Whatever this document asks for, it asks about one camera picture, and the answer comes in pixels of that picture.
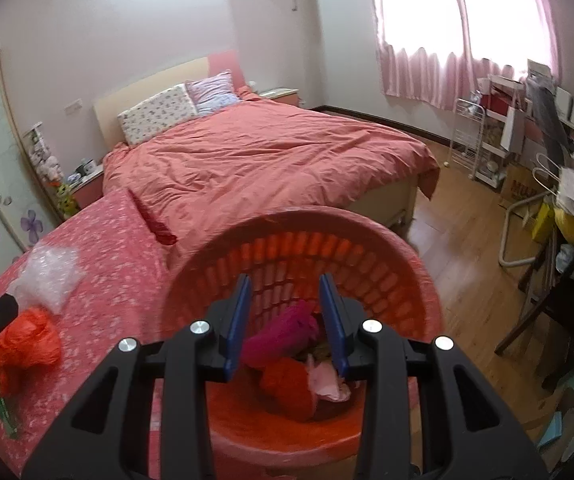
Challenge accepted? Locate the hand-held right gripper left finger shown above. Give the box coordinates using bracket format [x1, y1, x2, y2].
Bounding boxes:
[21, 273, 253, 480]

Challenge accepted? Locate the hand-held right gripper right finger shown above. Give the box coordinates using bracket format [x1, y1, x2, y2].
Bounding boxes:
[318, 273, 550, 480]

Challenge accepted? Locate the orange plastic bag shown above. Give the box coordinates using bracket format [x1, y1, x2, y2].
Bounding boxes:
[259, 357, 316, 422]
[0, 307, 63, 397]

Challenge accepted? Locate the magenta plastic bag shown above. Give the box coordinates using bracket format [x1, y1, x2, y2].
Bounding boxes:
[241, 301, 320, 372]

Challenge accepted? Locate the clear plastic bag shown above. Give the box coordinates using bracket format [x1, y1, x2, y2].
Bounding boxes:
[8, 241, 86, 315]

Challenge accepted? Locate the orange plastic laundry basket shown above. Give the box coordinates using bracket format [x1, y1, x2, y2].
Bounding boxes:
[159, 205, 445, 466]

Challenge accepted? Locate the green plastic bag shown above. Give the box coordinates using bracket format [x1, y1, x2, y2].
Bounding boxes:
[0, 374, 22, 440]

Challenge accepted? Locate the red floral tablecloth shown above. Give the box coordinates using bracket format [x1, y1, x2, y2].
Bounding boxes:
[0, 187, 218, 478]

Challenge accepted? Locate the yellow green plush toy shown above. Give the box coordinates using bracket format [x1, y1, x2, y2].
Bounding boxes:
[53, 182, 79, 220]

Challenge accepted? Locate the pink nightstand with mugs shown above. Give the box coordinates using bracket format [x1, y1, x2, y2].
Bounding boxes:
[70, 162, 105, 209]

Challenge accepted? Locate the bed with pink duvet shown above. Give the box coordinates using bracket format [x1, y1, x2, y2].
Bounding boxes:
[103, 92, 440, 271]

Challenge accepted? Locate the clear tube of plush toys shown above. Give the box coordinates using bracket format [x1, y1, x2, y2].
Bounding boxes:
[23, 122, 65, 186]

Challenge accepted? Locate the dark wooden chair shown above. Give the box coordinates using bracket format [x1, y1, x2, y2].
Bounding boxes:
[494, 225, 574, 392]

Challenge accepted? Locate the white floral pillow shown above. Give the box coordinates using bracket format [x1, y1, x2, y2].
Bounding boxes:
[117, 85, 199, 147]

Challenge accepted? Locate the white shelf cart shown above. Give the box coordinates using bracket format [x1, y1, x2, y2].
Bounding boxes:
[472, 75, 526, 192]

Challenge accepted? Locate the brown cardboard box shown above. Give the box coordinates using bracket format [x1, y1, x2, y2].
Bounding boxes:
[499, 162, 548, 209]

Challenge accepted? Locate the pink nightstand with book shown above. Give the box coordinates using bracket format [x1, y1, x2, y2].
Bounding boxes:
[257, 87, 300, 109]

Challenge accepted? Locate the pink striped pillow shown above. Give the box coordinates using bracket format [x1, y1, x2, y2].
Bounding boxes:
[185, 70, 242, 116]

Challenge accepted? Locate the beige and pink bed headboard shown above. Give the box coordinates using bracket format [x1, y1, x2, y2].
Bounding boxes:
[93, 50, 248, 148]

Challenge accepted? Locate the grey office chair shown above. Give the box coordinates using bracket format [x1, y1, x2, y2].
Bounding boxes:
[527, 80, 574, 167]

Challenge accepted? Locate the pink curtain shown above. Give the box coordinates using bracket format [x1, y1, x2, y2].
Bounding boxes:
[367, 0, 470, 103]
[447, 0, 562, 85]

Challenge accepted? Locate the white tube frame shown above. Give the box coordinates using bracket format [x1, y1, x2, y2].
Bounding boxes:
[499, 152, 568, 267]

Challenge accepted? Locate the white wire rack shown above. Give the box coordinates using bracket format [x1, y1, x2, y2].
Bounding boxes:
[449, 97, 486, 181]

